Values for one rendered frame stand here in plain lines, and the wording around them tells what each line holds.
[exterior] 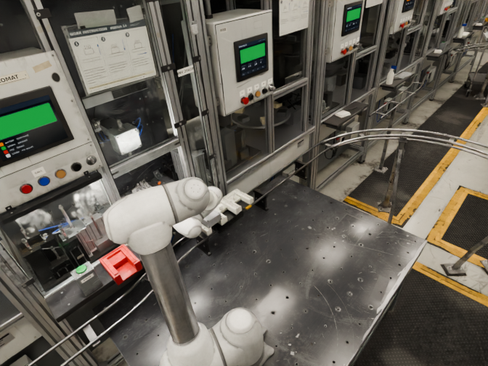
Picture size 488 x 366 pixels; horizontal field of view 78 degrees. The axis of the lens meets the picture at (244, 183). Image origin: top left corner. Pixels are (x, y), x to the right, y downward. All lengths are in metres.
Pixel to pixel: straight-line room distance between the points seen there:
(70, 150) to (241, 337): 0.94
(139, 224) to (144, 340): 0.79
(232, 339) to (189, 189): 0.59
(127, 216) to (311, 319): 0.99
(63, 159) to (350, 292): 1.40
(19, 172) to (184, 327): 0.79
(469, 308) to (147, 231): 2.27
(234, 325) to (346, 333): 0.55
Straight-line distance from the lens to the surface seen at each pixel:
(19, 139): 1.25
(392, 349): 2.33
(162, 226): 0.92
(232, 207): 1.75
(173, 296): 1.06
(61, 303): 1.58
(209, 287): 1.66
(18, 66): 1.23
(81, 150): 1.34
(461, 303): 2.69
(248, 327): 1.21
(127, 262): 1.57
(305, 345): 1.49
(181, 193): 0.89
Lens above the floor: 2.02
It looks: 36 degrees down
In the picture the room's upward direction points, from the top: 5 degrees counter-clockwise
